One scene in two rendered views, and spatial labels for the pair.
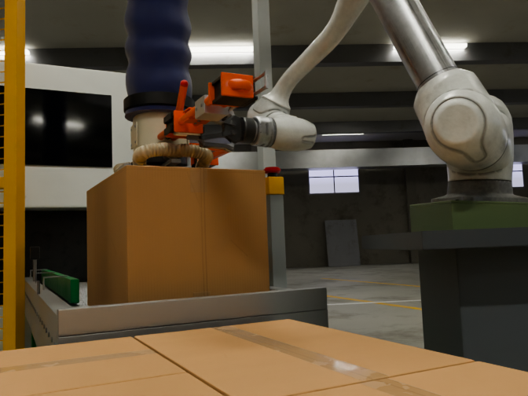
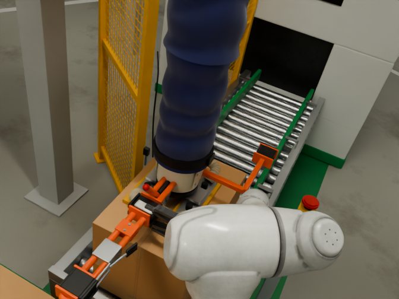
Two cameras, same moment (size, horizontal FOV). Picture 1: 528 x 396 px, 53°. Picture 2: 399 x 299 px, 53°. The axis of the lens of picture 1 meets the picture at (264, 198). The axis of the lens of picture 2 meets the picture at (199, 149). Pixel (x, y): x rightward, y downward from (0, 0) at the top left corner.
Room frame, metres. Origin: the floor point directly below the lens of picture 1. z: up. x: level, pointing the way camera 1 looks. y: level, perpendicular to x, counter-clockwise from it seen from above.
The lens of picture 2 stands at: (0.90, -0.54, 2.12)
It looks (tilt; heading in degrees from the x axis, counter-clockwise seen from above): 39 degrees down; 45
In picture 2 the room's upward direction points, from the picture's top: 12 degrees clockwise
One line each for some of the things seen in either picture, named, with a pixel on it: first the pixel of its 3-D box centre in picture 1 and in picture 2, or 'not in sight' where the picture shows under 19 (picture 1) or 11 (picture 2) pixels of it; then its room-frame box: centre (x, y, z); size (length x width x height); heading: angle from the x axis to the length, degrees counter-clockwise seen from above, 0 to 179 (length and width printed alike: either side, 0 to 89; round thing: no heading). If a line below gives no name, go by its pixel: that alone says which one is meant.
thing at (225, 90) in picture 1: (230, 90); (76, 286); (1.13, 0.06, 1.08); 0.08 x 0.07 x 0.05; 27
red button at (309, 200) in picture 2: (272, 172); (309, 203); (2.07, -0.04, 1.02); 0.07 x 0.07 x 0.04
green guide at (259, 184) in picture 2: not in sight; (288, 143); (2.82, 0.60, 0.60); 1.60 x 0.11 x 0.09; 26
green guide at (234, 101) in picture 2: (46, 281); (216, 114); (2.58, 1.07, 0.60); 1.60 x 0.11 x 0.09; 26
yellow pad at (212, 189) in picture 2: not in sight; (196, 197); (1.71, 0.24, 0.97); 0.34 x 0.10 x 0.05; 27
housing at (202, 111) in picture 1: (210, 108); (107, 254); (1.25, 0.12, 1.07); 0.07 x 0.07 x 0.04; 27
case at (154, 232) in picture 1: (168, 243); (172, 226); (1.67, 0.31, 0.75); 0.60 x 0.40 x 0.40; 28
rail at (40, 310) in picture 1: (38, 309); (183, 147); (2.24, 0.97, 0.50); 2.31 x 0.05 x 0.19; 26
